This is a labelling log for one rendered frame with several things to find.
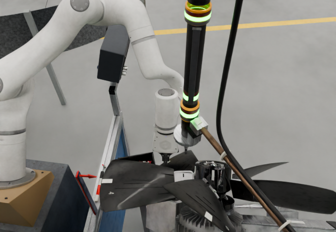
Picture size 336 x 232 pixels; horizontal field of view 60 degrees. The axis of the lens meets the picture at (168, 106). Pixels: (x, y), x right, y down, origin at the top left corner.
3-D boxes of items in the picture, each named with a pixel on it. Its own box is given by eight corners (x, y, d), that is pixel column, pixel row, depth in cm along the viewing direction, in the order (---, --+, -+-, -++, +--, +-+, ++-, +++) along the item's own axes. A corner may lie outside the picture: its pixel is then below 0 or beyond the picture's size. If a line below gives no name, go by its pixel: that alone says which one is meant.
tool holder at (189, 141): (211, 145, 73) (216, 120, 65) (187, 157, 70) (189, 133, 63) (191, 120, 78) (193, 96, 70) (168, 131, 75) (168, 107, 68)
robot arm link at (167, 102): (168, 113, 117) (150, 121, 111) (168, 83, 110) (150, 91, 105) (183, 121, 112) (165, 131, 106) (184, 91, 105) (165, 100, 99)
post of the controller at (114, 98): (119, 116, 154) (114, 90, 139) (114, 116, 154) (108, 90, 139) (120, 112, 156) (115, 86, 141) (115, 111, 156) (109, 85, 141)
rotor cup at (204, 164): (244, 207, 91) (246, 165, 91) (205, 211, 84) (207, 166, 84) (216, 193, 104) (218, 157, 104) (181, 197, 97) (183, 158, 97)
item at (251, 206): (229, 209, 97) (319, 206, 105) (232, 211, 94) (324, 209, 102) (230, 202, 97) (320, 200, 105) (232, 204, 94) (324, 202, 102)
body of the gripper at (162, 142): (151, 131, 110) (152, 154, 115) (178, 132, 109) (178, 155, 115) (154, 120, 116) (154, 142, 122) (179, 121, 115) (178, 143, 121)
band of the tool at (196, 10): (214, 22, 49) (217, 6, 46) (193, 30, 47) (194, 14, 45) (200, 10, 51) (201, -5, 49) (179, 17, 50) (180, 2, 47)
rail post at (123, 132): (134, 188, 219) (122, 125, 160) (129, 188, 219) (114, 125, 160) (135, 183, 221) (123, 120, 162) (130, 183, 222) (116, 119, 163)
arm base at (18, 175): (-36, 183, 103) (-37, 132, 100) (5, 165, 121) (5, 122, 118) (10, 193, 99) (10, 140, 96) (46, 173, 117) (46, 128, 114)
